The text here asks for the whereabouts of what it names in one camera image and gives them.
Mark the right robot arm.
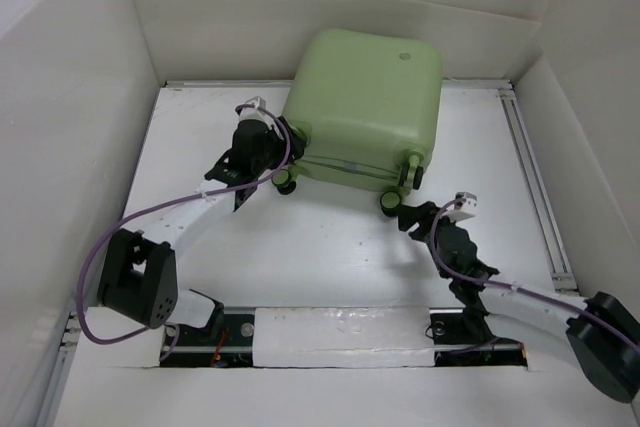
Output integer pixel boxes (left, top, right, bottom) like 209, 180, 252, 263
383, 196, 639, 404

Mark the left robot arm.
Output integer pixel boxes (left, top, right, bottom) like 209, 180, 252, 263
97, 115, 306, 344

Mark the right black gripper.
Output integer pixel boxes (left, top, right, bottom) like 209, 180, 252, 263
396, 201, 460, 279

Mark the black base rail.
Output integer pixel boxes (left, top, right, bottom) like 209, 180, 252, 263
160, 306, 527, 369

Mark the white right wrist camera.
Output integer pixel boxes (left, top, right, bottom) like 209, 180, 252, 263
447, 191, 478, 222

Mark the light green suitcase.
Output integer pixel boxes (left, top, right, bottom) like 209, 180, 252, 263
272, 28, 443, 217

